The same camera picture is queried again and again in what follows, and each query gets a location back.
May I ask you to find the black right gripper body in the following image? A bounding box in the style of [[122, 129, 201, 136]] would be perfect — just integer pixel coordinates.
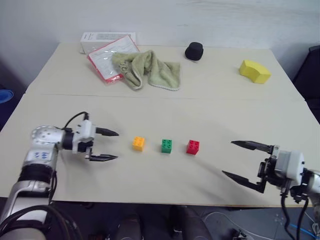
[[257, 144, 289, 188]]

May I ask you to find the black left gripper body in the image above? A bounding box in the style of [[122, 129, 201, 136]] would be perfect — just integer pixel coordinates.
[[77, 139, 96, 160]]

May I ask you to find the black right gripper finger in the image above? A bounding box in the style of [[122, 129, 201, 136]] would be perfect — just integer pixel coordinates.
[[230, 140, 273, 154], [221, 170, 267, 194]]

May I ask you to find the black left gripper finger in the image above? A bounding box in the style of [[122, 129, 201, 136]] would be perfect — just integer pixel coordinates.
[[88, 154, 119, 163], [95, 127, 120, 137]]

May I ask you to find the orange toy brick cube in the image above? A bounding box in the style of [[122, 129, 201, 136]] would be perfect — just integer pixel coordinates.
[[131, 135, 147, 153]]

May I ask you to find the red toy brick cube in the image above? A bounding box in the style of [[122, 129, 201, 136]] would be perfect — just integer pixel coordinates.
[[186, 139, 201, 156]]

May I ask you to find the green toy brick cube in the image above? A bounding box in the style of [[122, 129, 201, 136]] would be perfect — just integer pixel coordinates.
[[160, 138, 174, 154]]

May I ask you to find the red-edged laminated sheet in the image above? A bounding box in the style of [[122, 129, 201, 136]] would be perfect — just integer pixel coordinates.
[[86, 34, 140, 86]]

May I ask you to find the yellow foam block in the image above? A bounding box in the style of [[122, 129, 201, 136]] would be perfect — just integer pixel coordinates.
[[238, 59, 273, 86]]

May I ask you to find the light green towel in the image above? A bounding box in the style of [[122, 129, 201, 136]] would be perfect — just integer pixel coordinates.
[[111, 49, 182, 92]]

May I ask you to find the black chair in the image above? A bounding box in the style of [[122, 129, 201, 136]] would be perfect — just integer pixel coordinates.
[[291, 44, 320, 117]]

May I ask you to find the white cardboard box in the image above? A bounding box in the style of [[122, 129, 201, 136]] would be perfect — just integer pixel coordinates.
[[79, 31, 138, 55]]

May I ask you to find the blue round object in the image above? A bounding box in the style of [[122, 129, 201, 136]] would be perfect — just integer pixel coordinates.
[[0, 89, 15, 106]]

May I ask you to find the black round cap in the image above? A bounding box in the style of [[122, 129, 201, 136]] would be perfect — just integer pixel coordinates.
[[184, 41, 205, 62]]

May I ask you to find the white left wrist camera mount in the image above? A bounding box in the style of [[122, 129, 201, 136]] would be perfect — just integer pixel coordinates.
[[72, 119, 97, 154]]

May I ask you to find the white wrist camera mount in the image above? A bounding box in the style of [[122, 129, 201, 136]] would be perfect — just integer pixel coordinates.
[[72, 119, 97, 154], [272, 149, 306, 182]]

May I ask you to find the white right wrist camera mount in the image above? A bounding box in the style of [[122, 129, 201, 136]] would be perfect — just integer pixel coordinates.
[[272, 149, 306, 182]]

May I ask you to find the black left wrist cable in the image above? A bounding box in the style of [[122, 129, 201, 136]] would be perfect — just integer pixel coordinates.
[[63, 111, 91, 133]]

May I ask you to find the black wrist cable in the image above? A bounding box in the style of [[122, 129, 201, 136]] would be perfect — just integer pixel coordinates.
[[279, 186, 311, 240], [63, 111, 91, 133]]

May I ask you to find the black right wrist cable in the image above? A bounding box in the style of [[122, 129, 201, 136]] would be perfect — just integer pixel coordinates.
[[279, 186, 311, 240]]

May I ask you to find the white floor cable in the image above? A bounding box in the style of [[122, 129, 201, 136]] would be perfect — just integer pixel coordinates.
[[203, 211, 241, 226]]

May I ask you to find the blue floor cable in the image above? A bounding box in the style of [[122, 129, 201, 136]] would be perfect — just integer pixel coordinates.
[[286, 222, 320, 236]]

